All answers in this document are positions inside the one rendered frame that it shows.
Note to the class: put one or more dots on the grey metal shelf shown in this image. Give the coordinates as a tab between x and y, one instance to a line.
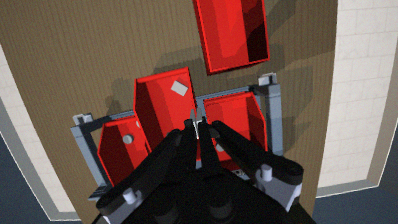
265	88

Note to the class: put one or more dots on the red open-front bin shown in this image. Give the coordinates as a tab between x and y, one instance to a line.
118	158
158	109
236	33
241	112

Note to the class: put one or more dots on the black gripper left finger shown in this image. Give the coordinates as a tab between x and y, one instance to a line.
120	201

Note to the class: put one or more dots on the grey steel disc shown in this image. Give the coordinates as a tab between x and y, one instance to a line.
128	138
218	147

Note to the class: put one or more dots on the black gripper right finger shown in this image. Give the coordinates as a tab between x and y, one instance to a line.
278	177

